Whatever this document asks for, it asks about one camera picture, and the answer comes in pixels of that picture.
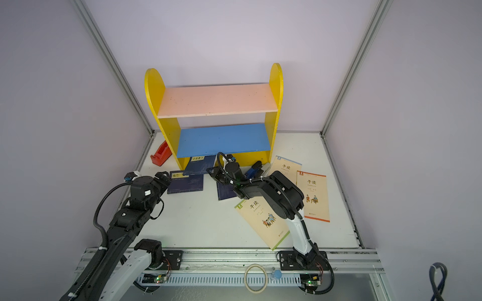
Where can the beige book blue edge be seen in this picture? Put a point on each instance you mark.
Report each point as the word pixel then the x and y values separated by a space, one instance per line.
pixel 287 167

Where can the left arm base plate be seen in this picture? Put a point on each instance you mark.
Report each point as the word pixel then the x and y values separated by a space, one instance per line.
pixel 167 260

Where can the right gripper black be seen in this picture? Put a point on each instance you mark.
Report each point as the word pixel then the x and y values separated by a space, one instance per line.
pixel 214 170

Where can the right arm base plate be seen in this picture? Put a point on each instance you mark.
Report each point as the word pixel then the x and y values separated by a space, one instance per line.
pixel 292 260

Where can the red tape dispenser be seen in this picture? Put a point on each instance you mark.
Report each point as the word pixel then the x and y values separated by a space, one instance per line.
pixel 162 154

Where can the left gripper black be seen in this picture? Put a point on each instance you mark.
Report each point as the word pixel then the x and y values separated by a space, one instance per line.
pixel 162 184

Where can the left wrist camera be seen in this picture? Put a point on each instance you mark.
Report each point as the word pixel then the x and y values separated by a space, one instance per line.
pixel 131 176

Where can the dark purple book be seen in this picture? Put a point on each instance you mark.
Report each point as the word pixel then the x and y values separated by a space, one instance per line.
pixel 185 183
pixel 225 191

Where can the left green circuit board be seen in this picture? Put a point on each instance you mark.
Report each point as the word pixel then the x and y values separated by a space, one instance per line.
pixel 154 279

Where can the blue book yellow label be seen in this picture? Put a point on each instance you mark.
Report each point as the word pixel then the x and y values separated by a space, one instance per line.
pixel 199 165

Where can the right green circuit board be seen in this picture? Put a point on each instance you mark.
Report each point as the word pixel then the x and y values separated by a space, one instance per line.
pixel 310 280

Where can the yellow shelf pink blue boards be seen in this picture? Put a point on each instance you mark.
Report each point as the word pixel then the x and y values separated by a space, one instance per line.
pixel 247 142

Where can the aluminium front rail frame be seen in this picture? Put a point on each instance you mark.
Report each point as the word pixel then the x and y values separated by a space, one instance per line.
pixel 249 268

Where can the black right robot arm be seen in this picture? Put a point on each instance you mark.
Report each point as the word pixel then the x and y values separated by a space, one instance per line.
pixel 282 196

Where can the beige book green edge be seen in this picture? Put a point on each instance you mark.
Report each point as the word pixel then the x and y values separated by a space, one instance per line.
pixel 263 220

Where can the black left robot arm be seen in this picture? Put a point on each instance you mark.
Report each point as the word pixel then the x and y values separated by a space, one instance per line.
pixel 125 226

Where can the blue black stapler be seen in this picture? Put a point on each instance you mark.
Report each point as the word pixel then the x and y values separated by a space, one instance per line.
pixel 255 171

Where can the green circuit board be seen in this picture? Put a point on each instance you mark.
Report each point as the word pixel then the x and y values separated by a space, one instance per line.
pixel 154 279
pixel 310 280

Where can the beige book orange edge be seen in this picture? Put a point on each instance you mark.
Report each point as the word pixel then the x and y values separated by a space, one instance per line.
pixel 315 191

